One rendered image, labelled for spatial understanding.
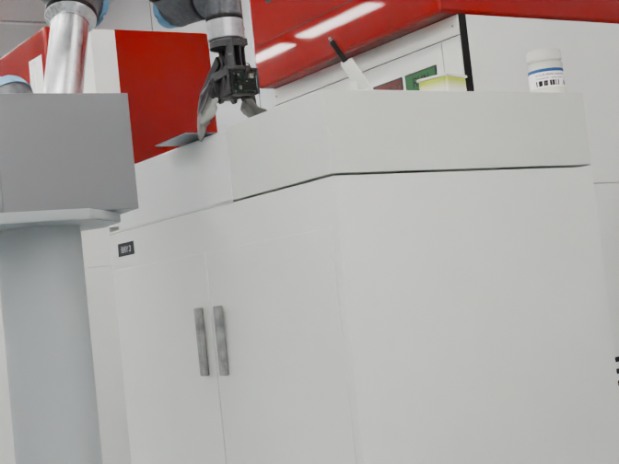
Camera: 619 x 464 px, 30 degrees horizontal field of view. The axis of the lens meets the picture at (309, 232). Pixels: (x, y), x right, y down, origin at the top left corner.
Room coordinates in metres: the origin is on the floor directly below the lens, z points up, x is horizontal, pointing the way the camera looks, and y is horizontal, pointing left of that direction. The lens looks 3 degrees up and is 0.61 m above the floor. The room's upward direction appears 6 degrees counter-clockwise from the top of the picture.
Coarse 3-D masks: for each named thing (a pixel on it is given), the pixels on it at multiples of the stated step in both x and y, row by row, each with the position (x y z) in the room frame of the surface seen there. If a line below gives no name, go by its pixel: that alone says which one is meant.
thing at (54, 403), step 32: (0, 224) 2.01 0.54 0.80; (32, 224) 2.07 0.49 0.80; (64, 224) 2.14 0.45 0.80; (96, 224) 2.21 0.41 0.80; (0, 256) 2.15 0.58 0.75; (32, 256) 2.12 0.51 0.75; (64, 256) 2.15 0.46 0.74; (0, 288) 2.17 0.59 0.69; (32, 288) 2.12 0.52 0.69; (64, 288) 2.14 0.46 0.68; (32, 320) 2.12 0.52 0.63; (64, 320) 2.14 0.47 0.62; (32, 352) 2.12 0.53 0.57; (64, 352) 2.14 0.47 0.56; (32, 384) 2.13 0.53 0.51; (64, 384) 2.13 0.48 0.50; (32, 416) 2.13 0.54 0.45; (64, 416) 2.13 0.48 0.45; (96, 416) 2.19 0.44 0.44; (32, 448) 2.13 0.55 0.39; (64, 448) 2.13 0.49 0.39; (96, 448) 2.18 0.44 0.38
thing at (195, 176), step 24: (192, 144) 2.36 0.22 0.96; (216, 144) 2.27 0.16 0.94; (144, 168) 2.56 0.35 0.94; (168, 168) 2.46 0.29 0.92; (192, 168) 2.37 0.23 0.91; (216, 168) 2.28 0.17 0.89; (144, 192) 2.57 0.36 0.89; (168, 192) 2.47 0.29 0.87; (192, 192) 2.38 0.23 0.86; (216, 192) 2.29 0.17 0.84; (144, 216) 2.58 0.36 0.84; (168, 216) 2.48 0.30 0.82
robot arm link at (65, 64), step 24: (48, 0) 2.54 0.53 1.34; (72, 0) 2.52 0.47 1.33; (96, 0) 2.58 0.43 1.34; (48, 24) 2.58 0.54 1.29; (72, 24) 2.51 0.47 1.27; (96, 24) 2.62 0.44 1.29; (48, 48) 2.50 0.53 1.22; (72, 48) 2.48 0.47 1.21; (48, 72) 2.46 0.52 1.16; (72, 72) 2.46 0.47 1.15
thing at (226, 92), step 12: (216, 48) 2.28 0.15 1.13; (228, 48) 2.26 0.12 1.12; (240, 48) 2.26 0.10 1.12; (228, 60) 2.26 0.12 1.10; (240, 60) 2.26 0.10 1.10; (216, 72) 2.27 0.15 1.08; (228, 72) 2.25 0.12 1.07; (240, 72) 2.26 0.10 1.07; (252, 72) 2.27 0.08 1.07; (216, 84) 2.29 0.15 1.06; (228, 84) 2.24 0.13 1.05; (240, 84) 2.26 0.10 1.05; (252, 84) 2.27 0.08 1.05; (216, 96) 2.29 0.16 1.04; (228, 96) 2.26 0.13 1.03; (240, 96) 2.31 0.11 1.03; (252, 96) 2.29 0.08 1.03
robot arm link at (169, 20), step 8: (160, 0) 2.28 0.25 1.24; (168, 0) 2.28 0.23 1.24; (176, 0) 2.29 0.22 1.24; (184, 0) 2.30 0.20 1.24; (192, 0) 2.29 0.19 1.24; (160, 8) 2.31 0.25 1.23; (168, 8) 2.30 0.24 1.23; (176, 8) 2.31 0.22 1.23; (184, 8) 2.31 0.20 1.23; (192, 8) 2.30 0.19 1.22; (160, 16) 2.34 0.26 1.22; (168, 16) 2.33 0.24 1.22; (176, 16) 2.32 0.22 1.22; (184, 16) 2.32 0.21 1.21; (192, 16) 2.32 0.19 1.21; (200, 16) 2.31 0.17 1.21; (160, 24) 2.36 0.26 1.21; (168, 24) 2.36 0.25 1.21; (176, 24) 2.35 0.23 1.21; (184, 24) 2.35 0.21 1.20
